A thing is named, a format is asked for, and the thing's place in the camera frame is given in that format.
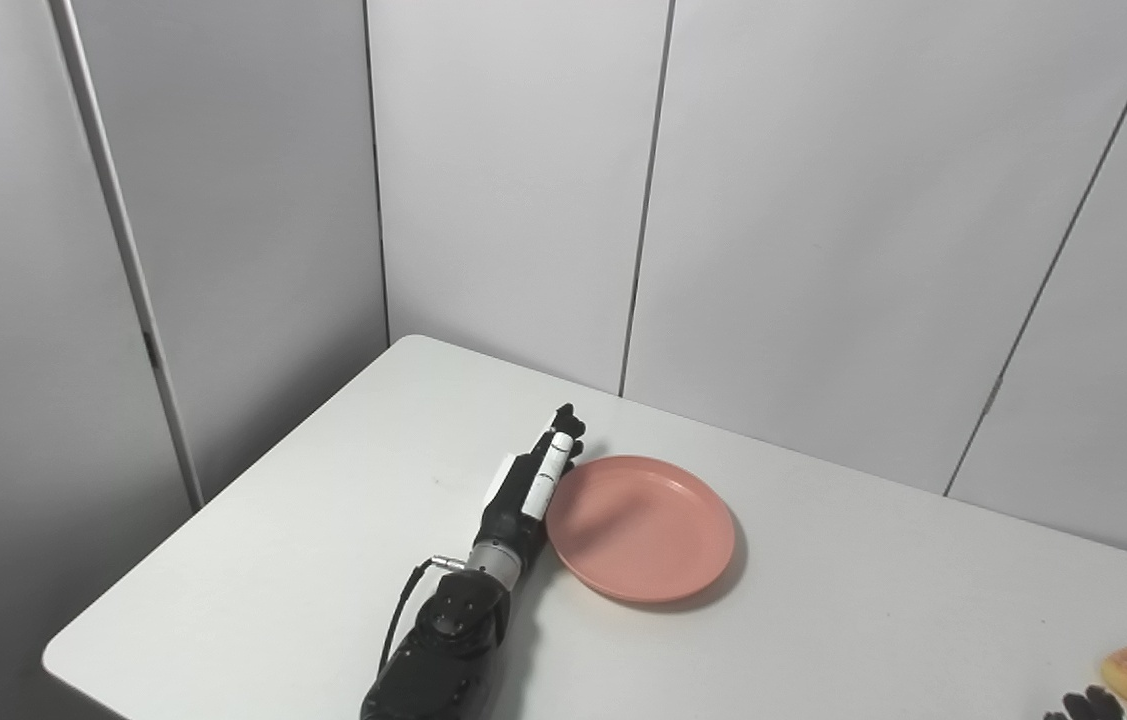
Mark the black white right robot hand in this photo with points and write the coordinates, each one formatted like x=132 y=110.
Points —
x=1088 y=708

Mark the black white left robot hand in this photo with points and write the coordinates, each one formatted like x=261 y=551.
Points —
x=508 y=515

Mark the pink round plate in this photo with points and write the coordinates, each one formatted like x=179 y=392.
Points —
x=643 y=530

